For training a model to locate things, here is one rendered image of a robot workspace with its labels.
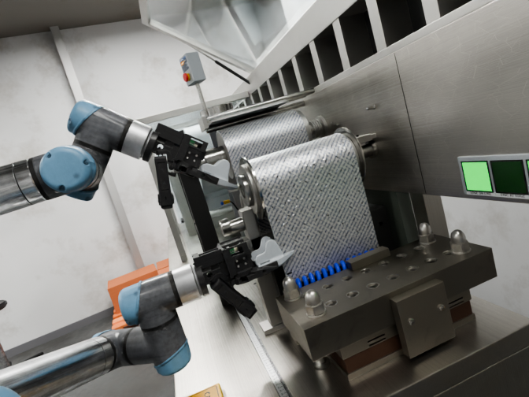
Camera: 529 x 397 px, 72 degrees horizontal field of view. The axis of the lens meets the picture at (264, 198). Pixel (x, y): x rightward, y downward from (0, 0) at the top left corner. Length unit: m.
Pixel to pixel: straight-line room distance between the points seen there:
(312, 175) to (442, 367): 0.43
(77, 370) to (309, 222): 0.52
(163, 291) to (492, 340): 0.60
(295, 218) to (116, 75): 3.84
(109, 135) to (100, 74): 3.69
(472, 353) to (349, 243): 0.31
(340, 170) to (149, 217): 3.65
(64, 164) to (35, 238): 3.76
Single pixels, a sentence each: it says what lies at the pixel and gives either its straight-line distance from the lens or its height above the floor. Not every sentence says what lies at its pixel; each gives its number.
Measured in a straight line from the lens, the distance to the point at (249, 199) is 0.79.
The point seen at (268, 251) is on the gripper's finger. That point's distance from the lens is 0.77.
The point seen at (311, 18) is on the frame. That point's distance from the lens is 1.11.
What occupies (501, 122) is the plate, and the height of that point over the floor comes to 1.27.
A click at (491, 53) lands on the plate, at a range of 0.66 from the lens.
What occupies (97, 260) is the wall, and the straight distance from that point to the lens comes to 4.39.
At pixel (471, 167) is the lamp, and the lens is 0.72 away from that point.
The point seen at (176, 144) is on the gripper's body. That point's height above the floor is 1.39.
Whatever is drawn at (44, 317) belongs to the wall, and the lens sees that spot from 4.57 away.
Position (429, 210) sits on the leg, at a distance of 1.14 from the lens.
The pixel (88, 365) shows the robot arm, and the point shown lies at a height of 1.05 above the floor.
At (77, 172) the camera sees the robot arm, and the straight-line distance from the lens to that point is 0.65.
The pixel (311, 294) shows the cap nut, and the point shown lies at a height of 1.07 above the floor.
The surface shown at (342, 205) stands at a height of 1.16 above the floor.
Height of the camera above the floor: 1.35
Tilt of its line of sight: 9 degrees down
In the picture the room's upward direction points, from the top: 17 degrees counter-clockwise
